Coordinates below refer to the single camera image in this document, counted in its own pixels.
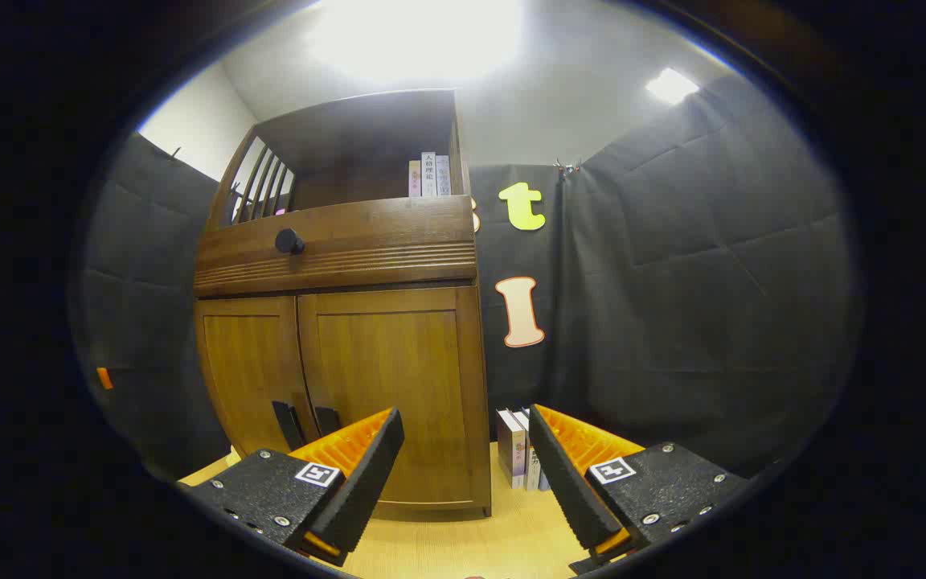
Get large ceiling light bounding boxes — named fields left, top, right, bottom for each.
left=306, top=0, right=524, bottom=81

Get wooden cabinet door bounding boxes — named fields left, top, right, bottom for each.
left=297, top=285, right=490, bottom=507
left=195, top=296, right=321, bottom=459

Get small ceiling light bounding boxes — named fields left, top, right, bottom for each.
left=645, top=68, right=701, bottom=105

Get wooden double-door shoe cabinet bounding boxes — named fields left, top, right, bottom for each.
left=192, top=88, right=493, bottom=517

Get black backdrop cloth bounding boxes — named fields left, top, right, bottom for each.
left=69, top=72, right=862, bottom=483

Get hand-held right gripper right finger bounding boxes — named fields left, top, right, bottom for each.
left=528, top=404, right=753, bottom=576

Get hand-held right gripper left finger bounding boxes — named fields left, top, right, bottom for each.
left=178, top=407, right=406, bottom=568

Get white book with dark print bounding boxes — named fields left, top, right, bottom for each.
left=514, top=409, right=544, bottom=492

